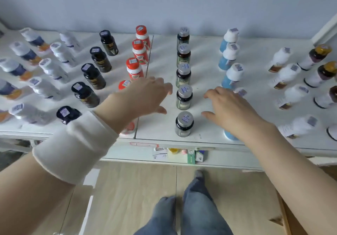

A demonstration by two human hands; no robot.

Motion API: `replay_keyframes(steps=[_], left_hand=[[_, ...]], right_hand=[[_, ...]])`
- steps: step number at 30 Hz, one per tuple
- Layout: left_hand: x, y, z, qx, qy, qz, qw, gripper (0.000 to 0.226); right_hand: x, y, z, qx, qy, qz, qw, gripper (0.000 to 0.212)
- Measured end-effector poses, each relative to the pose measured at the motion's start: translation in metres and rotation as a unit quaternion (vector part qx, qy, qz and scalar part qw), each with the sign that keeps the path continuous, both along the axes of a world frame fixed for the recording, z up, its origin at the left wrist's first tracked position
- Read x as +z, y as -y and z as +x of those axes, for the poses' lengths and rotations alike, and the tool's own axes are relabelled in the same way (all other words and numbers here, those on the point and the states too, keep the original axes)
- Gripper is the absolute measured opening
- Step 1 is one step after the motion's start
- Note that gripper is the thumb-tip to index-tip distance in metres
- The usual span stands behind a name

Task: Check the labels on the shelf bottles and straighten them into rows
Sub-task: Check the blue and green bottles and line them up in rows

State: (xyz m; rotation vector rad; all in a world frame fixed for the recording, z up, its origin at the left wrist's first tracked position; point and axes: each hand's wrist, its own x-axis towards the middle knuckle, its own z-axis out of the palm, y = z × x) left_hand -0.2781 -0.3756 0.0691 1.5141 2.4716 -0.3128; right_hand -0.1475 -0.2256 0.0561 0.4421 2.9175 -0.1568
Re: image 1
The person's left hand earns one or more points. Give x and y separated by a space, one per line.
139 97

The person's right hand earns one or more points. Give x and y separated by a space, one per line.
237 113

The white cap blue bottle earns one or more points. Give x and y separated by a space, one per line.
228 56
241 92
230 136
229 39
233 75

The silver cap green bottle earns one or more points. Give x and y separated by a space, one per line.
184 96
183 75
183 38
184 124
183 55

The black bottle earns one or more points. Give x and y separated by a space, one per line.
100 59
93 76
108 42
85 94
68 114

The gold cap dark bottle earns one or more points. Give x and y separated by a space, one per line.
332 132
326 97
314 56
321 74

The white cap navy orange bottle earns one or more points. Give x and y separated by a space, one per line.
34 39
9 89
4 116
15 68
25 53

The person's right forearm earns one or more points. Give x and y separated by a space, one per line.
297 176

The person's left forearm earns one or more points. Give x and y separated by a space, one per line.
26 195

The row of red-capped orange bottles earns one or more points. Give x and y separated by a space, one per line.
118 63

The person's dark shoe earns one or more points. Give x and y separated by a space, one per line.
198 173

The person's blue jeans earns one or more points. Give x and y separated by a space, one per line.
197 211

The red bordered white label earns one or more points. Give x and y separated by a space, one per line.
143 144

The small blue white box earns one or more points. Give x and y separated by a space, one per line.
200 156

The small paper label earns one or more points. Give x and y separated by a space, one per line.
159 153

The small yellow item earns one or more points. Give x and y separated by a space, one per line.
173 150

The small green box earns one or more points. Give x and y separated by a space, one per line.
191 157

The white knit wristband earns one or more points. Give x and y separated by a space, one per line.
76 145

